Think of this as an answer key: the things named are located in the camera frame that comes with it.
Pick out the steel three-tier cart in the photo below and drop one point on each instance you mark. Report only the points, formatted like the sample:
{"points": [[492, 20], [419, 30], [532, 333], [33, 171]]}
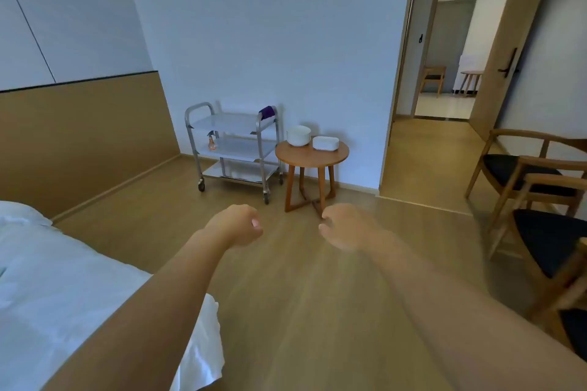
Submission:
{"points": [[238, 148]]}

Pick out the white pillow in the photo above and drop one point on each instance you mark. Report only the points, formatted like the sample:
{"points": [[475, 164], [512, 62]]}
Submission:
{"points": [[20, 214]]}

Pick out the stack of white rectangular plates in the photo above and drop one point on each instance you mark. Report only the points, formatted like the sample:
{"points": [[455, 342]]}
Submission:
{"points": [[325, 143]]}

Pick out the wooden armchair black cushion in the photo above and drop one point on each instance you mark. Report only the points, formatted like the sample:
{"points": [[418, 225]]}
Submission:
{"points": [[518, 171], [550, 239], [575, 333]]}

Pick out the bed with white sheet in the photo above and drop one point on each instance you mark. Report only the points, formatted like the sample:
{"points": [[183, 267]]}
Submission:
{"points": [[55, 290]]}

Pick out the wooden door frame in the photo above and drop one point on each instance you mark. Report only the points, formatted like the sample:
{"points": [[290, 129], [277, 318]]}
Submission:
{"points": [[425, 61]]}

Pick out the clear orange spray bottle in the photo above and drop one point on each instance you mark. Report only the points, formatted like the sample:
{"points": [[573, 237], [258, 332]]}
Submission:
{"points": [[212, 144]]}

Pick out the person's right forearm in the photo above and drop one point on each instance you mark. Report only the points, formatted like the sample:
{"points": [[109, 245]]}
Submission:
{"points": [[458, 322]]}

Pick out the purple cleaning cloth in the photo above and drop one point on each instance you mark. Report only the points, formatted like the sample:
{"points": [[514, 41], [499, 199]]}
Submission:
{"points": [[266, 112]]}

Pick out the person's left forearm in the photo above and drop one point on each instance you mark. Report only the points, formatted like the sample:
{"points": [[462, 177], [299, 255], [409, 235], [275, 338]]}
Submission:
{"points": [[151, 313]]}

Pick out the person's right hand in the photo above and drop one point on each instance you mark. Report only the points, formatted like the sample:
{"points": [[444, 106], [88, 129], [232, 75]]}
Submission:
{"points": [[351, 228]]}

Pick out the stack of white round plates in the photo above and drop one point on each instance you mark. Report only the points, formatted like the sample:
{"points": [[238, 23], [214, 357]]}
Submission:
{"points": [[299, 136]]}

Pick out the small wooden table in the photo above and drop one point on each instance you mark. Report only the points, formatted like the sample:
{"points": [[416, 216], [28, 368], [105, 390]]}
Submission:
{"points": [[472, 73]]}

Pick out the small wooden chair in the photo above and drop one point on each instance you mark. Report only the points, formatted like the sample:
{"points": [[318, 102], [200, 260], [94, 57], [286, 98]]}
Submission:
{"points": [[433, 74]]}

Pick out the wooden door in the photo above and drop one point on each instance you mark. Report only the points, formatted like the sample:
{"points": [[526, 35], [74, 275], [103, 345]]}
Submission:
{"points": [[504, 61]]}

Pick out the round wooden side table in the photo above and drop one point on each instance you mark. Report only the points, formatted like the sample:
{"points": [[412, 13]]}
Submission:
{"points": [[302, 154]]}

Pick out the person's left hand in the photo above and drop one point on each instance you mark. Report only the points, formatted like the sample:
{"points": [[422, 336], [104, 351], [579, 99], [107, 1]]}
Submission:
{"points": [[236, 223]]}

